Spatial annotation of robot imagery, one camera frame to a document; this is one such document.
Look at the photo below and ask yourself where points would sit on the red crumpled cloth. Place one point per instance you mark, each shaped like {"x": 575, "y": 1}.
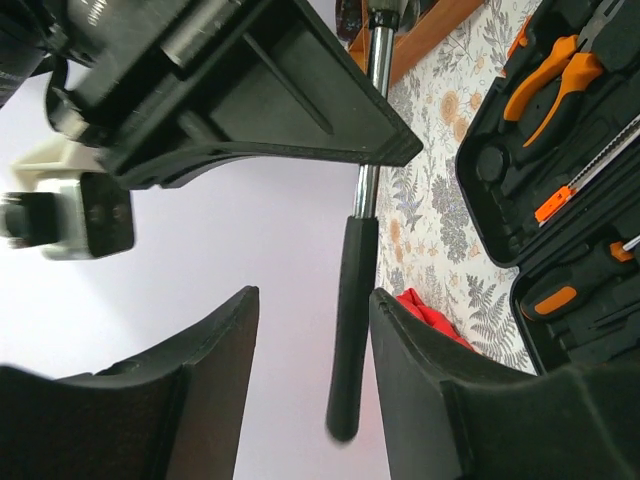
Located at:
{"x": 413, "y": 303}

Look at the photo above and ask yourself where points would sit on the wooden compartment tray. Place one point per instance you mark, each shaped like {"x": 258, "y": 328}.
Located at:
{"x": 396, "y": 35}

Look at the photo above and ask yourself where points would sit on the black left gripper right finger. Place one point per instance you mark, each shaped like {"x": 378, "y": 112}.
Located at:
{"x": 450, "y": 413}

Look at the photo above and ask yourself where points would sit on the orange handled needle-nose pliers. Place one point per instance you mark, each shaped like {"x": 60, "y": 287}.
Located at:
{"x": 574, "y": 63}

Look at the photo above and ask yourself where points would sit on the large orange black screwdriver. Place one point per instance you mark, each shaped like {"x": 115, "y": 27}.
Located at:
{"x": 569, "y": 286}

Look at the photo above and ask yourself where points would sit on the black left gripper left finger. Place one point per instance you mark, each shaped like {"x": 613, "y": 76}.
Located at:
{"x": 173, "y": 411}

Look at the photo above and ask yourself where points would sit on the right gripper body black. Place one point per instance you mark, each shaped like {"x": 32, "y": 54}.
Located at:
{"x": 105, "y": 57}

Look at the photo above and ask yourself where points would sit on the dark floral rolled cloth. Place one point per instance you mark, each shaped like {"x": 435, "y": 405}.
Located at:
{"x": 348, "y": 19}

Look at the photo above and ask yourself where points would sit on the black plastic tool case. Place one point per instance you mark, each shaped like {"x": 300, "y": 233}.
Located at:
{"x": 549, "y": 171}

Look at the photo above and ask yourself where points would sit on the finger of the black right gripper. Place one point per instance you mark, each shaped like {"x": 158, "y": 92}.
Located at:
{"x": 279, "y": 84}

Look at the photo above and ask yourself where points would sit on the steel claw hammer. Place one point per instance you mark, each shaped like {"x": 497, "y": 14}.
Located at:
{"x": 359, "y": 254}

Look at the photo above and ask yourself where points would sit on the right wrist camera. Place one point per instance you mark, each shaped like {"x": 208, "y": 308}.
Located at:
{"x": 66, "y": 205}

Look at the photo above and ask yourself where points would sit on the metal file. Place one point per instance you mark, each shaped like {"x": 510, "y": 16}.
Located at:
{"x": 604, "y": 158}

